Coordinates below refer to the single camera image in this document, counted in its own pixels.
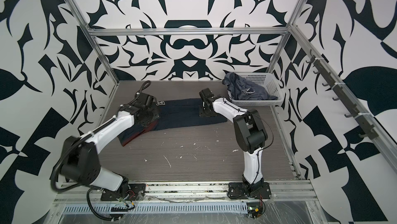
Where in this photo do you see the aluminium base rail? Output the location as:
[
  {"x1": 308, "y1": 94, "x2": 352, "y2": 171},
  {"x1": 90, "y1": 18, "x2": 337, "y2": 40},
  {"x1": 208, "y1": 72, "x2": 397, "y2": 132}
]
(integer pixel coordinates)
[{"x1": 54, "y1": 179, "x2": 317, "y2": 204}]

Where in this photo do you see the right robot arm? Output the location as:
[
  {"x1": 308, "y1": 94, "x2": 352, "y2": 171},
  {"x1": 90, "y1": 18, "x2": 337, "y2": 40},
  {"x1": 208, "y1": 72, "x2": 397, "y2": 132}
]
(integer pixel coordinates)
[{"x1": 199, "y1": 88, "x2": 268, "y2": 196}]

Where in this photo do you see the black corrugated cable hose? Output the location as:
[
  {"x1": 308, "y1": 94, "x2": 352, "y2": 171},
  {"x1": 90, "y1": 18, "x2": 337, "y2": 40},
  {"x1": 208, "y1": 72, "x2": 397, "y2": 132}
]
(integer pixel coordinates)
[{"x1": 50, "y1": 80, "x2": 153, "y2": 222}]

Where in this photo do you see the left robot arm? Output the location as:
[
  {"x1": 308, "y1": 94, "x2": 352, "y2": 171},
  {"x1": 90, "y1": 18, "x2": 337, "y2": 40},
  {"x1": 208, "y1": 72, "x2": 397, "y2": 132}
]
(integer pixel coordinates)
[{"x1": 50, "y1": 93, "x2": 159, "y2": 194}]

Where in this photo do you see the aluminium frame crossbar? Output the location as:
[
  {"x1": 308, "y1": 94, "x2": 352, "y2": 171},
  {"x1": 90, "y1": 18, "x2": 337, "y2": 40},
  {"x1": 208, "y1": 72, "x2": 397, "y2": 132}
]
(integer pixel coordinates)
[{"x1": 88, "y1": 27, "x2": 288, "y2": 37}]

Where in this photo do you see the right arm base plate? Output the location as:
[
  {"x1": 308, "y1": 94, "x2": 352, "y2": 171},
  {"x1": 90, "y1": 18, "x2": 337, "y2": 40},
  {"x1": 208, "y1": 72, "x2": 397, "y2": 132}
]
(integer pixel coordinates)
[{"x1": 227, "y1": 182, "x2": 272, "y2": 200}]

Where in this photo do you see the small green circuit board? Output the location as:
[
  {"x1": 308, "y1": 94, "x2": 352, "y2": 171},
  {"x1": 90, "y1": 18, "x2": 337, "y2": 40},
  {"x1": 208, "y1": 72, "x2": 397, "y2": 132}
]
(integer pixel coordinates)
[{"x1": 247, "y1": 201, "x2": 266, "y2": 219}]

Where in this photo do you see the white slotted cable duct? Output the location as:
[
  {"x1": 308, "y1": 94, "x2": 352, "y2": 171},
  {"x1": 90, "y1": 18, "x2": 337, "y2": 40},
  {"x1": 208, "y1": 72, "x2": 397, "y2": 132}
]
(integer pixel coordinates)
[{"x1": 63, "y1": 201, "x2": 250, "y2": 215}]

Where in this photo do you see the navy tank top red trim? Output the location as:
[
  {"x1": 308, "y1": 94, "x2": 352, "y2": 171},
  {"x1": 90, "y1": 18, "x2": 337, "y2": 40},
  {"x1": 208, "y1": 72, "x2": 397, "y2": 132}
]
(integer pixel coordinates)
[{"x1": 117, "y1": 98, "x2": 227, "y2": 146}]

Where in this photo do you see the blue-grey tank top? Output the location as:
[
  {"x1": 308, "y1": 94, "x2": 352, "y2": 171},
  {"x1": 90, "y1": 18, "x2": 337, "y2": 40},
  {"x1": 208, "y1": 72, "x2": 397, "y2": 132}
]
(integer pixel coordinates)
[{"x1": 222, "y1": 72, "x2": 278, "y2": 100}]

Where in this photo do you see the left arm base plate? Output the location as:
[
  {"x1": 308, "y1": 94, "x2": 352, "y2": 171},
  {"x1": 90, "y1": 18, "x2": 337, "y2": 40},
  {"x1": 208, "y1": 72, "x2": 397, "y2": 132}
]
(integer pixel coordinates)
[{"x1": 100, "y1": 183, "x2": 146, "y2": 201}]

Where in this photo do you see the white plastic laundry basket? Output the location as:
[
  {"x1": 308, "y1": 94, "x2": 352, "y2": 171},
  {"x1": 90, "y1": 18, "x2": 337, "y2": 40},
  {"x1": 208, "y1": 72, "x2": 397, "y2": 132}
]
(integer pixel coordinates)
[{"x1": 227, "y1": 72, "x2": 285, "y2": 107}]

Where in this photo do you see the wall hook rail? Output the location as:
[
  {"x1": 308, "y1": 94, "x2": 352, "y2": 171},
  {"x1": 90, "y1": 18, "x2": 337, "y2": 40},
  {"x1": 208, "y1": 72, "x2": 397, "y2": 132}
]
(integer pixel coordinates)
[{"x1": 308, "y1": 49, "x2": 383, "y2": 140}]

